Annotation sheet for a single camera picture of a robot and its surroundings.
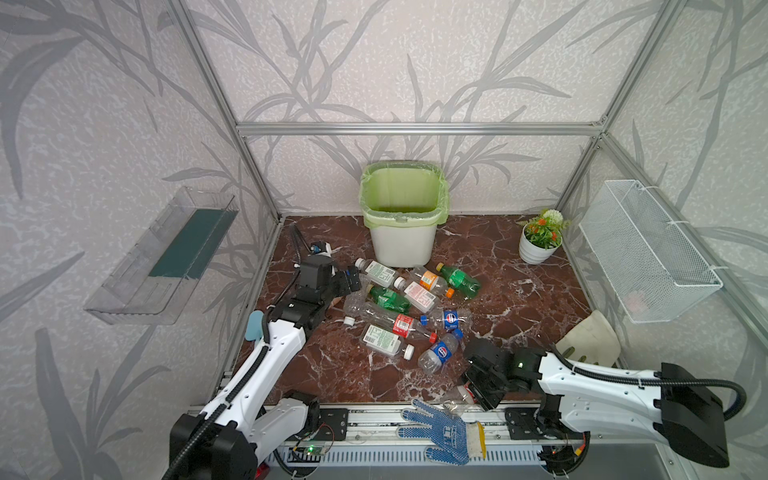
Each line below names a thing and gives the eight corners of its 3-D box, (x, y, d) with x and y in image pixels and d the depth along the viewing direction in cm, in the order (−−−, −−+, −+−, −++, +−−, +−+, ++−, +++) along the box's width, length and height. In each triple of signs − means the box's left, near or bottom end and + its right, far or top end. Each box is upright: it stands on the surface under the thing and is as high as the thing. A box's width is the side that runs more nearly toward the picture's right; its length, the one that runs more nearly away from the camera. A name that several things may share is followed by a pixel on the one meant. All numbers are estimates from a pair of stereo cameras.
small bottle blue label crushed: (431, 332, 91) (432, 324, 87) (430, 315, 95) (431, 306, 90) (468, 332, 91) (471, 324, 87) (466, 315, 95) (469, 307, 90)
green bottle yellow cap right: (430, 278, 104) (432, 271, 100) (439, 267, 107) (440, 259, 103) (474, 302, 98) (476, 295, 94) (481, 290, 101) (484, 282, 98)
